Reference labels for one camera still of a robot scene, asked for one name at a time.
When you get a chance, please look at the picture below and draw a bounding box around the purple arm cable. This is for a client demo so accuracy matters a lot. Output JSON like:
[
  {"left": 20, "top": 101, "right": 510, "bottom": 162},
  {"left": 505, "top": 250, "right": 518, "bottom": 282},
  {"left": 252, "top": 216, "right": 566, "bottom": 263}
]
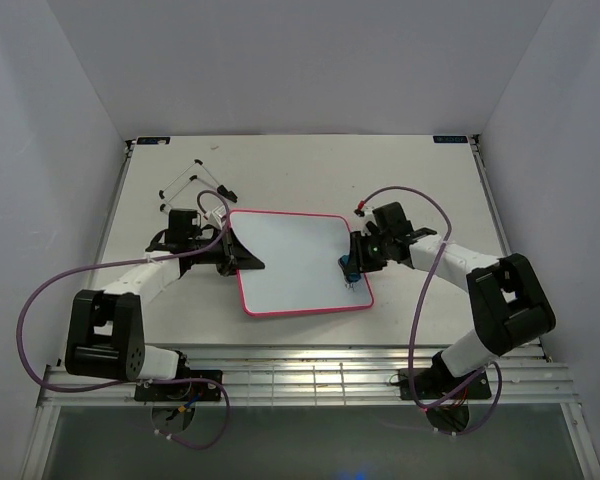
[
  {"left": 15, "top": 189, "right": 231, "bottom": 451},
  {"left": 359, "top": 186, "right": 504, "bottom": 436}
]

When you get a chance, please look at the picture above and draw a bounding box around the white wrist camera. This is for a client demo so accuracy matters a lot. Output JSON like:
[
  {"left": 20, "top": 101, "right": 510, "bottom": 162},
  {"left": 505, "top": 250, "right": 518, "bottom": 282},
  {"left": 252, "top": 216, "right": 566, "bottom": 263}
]
[
  {"left": 354, "top": 200, "right": 377, "bottom": 236},
  {"left": 203, "top": 205, "right": 227, "bottom": 230}
]

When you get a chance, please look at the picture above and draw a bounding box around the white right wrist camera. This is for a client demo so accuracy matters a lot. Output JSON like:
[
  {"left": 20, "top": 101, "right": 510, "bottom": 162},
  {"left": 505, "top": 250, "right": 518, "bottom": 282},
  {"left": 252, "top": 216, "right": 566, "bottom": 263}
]
[{"left": 354, "top": 200, "right": 377, "bottom": 236}]

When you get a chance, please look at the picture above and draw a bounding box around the blue left corner label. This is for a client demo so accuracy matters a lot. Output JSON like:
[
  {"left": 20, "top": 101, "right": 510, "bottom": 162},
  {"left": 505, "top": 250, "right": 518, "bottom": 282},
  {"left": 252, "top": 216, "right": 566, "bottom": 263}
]
[{"left": 136, "top": 136, "right": 171, "bottom": 146}]

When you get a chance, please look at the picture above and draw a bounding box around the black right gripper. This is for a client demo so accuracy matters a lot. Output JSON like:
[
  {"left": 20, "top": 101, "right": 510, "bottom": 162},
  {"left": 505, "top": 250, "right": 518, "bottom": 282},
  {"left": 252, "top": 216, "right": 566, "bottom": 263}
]
[{"left": 344, "top": 230, "right": 391, "bottom": 275}]

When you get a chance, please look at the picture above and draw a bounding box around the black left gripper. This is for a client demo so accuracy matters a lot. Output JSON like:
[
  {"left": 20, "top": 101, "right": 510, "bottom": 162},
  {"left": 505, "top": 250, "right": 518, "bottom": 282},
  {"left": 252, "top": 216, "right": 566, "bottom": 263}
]
[{"left": 190, "top": 226, "right": 264, "bottom": 277}]

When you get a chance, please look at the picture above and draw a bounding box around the blue corner label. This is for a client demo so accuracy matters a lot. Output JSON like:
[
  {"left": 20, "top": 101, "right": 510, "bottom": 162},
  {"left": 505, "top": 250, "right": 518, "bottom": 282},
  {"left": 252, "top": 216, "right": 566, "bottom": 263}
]
[
  {"left": 136, "top": 136, "right": 171, "bottom": 146},
  {"left": 432, "top": 135, "right": 468, "bottom": 144}
]

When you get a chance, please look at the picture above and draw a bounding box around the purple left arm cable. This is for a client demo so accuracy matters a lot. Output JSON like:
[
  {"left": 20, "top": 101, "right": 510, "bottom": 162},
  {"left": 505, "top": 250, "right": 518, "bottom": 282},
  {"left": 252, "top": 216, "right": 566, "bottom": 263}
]
[{"left": 15, "top": 189, "right": 231, "bottom": 451}]

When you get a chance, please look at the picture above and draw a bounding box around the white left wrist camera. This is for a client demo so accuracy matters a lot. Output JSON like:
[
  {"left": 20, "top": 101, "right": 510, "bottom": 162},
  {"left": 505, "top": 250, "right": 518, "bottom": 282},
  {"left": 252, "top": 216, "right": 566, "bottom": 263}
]
[{"left": 203, "top": 205, "right": 227, "bottom": 230}]

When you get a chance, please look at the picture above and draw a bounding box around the pink framed whiteboard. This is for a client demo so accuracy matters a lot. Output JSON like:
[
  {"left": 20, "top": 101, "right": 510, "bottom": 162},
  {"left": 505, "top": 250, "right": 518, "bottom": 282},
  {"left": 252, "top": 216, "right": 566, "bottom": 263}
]
[{"left": 228, "top": 209, "right": 374, "bottom": 317}]

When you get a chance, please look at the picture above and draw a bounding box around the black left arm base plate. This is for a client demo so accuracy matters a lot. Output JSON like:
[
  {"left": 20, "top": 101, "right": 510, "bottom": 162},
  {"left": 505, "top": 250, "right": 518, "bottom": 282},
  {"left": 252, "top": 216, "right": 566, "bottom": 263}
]
[{"left": 133, "top": 369, "right": 223, "bottom": 404}]

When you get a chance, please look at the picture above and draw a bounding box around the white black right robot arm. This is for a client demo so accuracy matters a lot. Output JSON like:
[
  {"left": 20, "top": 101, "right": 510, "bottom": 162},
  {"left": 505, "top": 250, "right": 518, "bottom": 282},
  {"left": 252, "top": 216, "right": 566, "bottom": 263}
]
[{"left": 338, "top": 202, "right": 556, "bottom": 399}]

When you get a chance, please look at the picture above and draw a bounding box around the aluminium rail frame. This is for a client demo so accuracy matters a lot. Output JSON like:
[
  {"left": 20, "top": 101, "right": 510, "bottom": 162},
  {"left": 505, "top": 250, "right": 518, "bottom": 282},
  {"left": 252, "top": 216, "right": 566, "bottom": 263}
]
[{"left": 23, "top": 135, "right": 600, "bottom": 479}]

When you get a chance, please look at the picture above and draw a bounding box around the blue right corner label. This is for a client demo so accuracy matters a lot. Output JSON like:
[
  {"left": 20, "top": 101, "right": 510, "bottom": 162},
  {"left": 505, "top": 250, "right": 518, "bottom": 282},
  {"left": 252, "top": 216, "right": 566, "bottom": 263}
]
[{"left": 432, "top": 135, "right": 468, "bottom": 144}]

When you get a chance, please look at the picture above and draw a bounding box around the black wire easel stand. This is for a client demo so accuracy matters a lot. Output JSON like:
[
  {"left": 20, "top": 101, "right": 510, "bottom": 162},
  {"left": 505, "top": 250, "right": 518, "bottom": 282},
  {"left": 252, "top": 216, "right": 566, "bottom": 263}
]
[{"left": 158, "top": 159, "right": 238, "bottom": 214}]

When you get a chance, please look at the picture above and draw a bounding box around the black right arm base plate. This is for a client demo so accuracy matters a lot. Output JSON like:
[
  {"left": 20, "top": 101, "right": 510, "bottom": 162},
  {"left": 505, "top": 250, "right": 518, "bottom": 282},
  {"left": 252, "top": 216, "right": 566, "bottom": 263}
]
[{"left": 388, "top": 368, "right": 492, "bottom": 433}]

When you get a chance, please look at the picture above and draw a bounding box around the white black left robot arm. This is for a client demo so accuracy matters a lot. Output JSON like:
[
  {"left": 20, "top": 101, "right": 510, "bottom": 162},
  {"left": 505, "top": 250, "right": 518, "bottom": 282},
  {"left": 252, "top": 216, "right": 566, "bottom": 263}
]
[{"left": 65, "top": 209, "right": 265, "bottom": 400}]

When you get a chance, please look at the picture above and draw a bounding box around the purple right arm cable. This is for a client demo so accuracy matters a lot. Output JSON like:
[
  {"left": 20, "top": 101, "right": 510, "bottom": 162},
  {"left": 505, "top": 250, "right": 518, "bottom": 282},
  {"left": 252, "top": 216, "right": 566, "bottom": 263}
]
[{"left": 359, "top": 186, "right": 504, "bottom": 436}]

